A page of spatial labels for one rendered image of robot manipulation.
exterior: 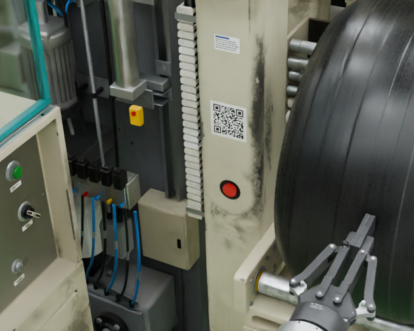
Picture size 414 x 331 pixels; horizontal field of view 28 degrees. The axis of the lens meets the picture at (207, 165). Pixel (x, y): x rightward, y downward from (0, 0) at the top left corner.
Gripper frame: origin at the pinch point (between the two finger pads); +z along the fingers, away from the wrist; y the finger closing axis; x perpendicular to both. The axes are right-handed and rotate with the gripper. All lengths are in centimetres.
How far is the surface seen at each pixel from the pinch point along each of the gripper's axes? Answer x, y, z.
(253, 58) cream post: -8.9, 29.1, 25.2
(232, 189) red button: 20.3, 33.5, 20.6
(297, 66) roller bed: 18, 37, 61
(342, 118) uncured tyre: -11.4, 7.9, 11.9
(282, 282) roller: 33.9, 19.8, 13.1
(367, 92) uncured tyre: -14.2, 5.3, 15.7
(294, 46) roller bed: 14, 38, 63
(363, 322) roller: 35.3, 2.6, 11.2
